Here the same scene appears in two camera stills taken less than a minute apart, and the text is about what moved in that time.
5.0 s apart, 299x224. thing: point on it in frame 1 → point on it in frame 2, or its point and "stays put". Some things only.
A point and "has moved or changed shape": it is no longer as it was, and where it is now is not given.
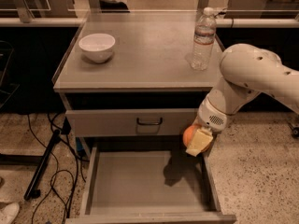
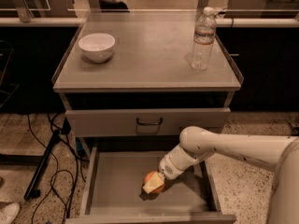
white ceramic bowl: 97,47 stays put
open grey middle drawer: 149,183 stays put
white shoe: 8,213 stays put
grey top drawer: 131,122 stays put
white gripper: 211,117 → 167,167
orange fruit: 189,134 has moved or changed shape
